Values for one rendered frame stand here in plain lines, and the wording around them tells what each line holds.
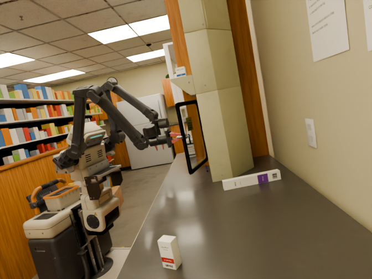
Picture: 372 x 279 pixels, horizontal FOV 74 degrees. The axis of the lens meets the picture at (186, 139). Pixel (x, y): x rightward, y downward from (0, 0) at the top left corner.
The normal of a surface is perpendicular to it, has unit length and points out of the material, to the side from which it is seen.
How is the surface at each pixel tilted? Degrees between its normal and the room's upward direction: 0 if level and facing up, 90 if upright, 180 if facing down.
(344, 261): 0
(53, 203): 92
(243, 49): 90
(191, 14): 90
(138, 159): 90
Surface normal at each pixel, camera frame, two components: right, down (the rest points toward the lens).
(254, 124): -0.07, 0.15
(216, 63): 0.65, -0.03
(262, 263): -0.20, -0.97
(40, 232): -0.31, 0.19
